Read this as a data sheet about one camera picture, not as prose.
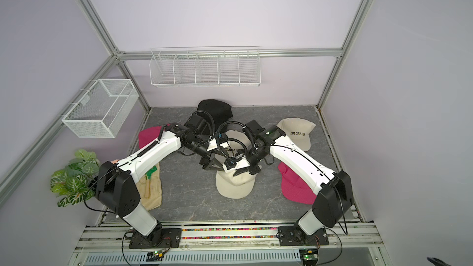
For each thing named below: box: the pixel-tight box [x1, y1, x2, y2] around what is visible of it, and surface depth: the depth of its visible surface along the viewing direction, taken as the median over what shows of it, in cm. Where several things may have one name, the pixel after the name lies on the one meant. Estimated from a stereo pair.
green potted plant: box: [50, 149, 100, 208], surface depth 64 cm
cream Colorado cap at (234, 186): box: [215, 169, 257, 199], surface depth 82 cm
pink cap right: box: [278, 161, 318, 206], surface depth 88 cm
